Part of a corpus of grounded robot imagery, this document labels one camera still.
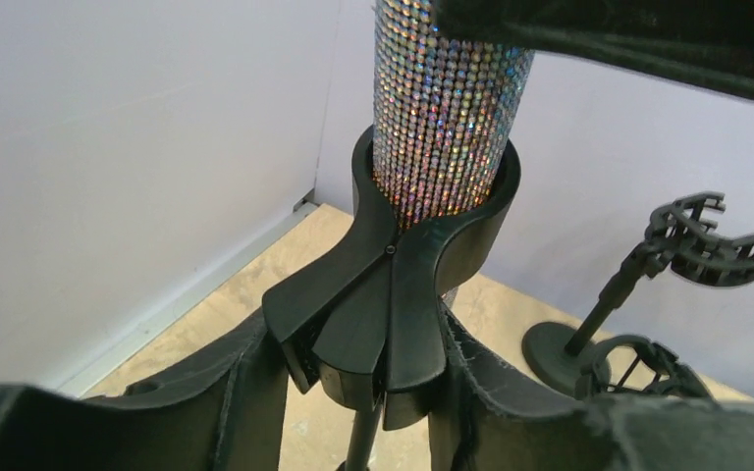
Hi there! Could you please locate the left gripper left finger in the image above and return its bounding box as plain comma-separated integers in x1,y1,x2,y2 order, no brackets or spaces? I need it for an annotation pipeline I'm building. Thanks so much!
0,313,288,470

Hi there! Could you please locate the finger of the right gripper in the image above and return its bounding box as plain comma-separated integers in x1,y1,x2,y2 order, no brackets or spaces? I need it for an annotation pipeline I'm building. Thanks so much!
432,0,754,101

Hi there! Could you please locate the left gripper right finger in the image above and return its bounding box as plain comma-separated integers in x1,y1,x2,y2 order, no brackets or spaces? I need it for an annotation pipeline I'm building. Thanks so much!
428,313,754,470

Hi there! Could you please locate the black round-base stand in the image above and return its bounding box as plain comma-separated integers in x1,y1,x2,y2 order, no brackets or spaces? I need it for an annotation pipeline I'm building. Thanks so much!
261,130,521,470

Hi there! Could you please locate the glitter silver microphone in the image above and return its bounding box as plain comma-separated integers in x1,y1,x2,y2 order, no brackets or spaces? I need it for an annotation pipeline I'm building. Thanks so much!
372,0,535,230

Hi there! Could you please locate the black shock-mount stand, right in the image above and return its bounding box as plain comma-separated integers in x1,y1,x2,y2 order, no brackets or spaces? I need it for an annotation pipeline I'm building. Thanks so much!
520,190,754,397

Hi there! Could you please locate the black tripod shock mount stand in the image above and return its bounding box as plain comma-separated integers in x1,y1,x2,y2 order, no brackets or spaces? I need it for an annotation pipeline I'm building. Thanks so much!
573,335,714,400

